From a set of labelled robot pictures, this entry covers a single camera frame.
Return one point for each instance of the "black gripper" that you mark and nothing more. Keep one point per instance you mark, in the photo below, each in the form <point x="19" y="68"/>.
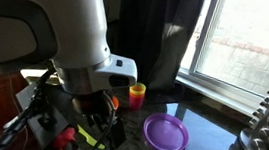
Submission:
<point x="96" y="105"/>

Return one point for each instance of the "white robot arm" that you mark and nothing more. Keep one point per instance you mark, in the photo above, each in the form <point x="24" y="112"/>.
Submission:
<point x="63" y="17"/>

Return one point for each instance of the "orange plastic bowl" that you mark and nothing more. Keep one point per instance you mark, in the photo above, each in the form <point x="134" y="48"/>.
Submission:
<point x="115" y="102"/>

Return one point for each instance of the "pink plastic cup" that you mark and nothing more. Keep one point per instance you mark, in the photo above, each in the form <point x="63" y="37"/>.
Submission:
<point x="135" y="104"/>

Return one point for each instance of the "orange plastic cup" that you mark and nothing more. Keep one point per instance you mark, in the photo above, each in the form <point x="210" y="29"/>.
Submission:
<point x="136" y="96"/>

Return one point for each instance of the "red plastic part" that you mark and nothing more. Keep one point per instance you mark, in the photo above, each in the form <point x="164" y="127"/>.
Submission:
<point x="64" y="137"/>

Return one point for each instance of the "yellow plastic cup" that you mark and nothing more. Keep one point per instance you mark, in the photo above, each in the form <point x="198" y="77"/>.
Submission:
<point x="138" y="87"/>

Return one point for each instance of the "purple plastic plate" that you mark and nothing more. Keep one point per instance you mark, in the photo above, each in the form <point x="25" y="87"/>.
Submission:
<point x="165" y="133"/>

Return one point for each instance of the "dark curtain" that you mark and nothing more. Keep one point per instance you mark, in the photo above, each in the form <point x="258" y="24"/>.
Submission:
<point x="152" y="30"/>

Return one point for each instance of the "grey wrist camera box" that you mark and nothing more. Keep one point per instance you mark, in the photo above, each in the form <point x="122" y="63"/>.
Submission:
<point x="53" y="118"/>

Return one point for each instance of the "white window frame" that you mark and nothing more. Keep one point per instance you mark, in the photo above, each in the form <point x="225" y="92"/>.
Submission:
<point x="204" y="79"/>

